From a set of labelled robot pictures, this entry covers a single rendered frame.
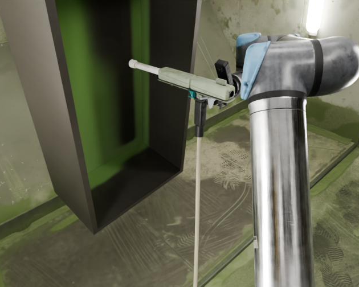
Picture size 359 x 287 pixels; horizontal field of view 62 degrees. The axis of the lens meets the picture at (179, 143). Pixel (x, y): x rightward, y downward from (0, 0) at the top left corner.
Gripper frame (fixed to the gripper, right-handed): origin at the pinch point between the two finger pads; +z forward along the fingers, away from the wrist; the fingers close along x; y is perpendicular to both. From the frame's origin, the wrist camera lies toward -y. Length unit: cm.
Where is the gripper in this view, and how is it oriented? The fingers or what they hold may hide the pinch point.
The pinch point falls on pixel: (198, 94)
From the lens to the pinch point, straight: 101.2
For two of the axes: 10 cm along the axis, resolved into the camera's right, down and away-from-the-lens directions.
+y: -0.3, 8.6, 5.0
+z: -6.7, 3.6, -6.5
